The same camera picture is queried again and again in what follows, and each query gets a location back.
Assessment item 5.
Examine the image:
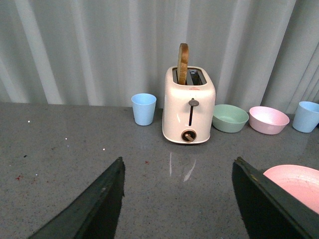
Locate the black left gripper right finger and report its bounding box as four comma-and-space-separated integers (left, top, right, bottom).
232, 157, 319, 239

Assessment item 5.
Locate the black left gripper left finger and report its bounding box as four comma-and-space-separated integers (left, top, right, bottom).
30, 157, 125, 239

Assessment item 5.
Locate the pink plate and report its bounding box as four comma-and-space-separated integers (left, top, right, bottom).
263, 164, 319, 213

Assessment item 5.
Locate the pink bowl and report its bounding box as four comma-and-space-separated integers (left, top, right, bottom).
249, 106, 290, 135

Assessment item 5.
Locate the light blue cup right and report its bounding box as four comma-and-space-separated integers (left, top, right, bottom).
293, 101, 319, 133

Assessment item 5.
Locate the light blue cup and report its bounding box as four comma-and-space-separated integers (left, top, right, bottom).
293, 101, 319, 133
131, 93, 157, 126

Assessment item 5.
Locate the green bowl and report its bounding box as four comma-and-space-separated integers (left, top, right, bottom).
212, 104, 249, 133

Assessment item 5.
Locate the light blue cup left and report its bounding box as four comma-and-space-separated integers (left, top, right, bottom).
131, 93, 157, 126

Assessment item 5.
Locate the cream toaster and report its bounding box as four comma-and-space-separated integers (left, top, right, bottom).
162, 65, 216, 145

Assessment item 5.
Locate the bread slice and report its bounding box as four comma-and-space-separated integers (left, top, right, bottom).
177, 43, 189, 85

